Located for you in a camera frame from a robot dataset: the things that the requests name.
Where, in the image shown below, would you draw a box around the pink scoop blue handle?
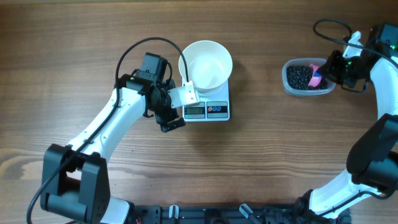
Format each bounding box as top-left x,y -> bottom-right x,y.
308,64 -> 322,87

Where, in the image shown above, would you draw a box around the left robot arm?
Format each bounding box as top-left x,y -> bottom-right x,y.
35,53 -> 199,223

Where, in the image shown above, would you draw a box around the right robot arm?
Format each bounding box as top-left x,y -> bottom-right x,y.
290,22 -> 397,223

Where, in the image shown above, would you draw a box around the white digital kitchen scale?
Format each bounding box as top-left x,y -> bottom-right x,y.
182,81 -> 230,122

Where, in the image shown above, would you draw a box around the white bowl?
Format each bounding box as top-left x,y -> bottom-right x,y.
183,40 -> 233,92

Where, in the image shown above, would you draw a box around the black beans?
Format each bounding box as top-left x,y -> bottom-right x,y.
286,65 -> 328,90

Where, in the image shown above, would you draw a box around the clear plastic container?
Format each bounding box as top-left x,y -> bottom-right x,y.
282,58 -> 336,96

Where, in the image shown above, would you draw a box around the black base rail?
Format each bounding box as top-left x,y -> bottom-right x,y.
126,204 -> 352,224

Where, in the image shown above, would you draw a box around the left black cable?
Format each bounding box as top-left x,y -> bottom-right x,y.
26,37 -> 190,224

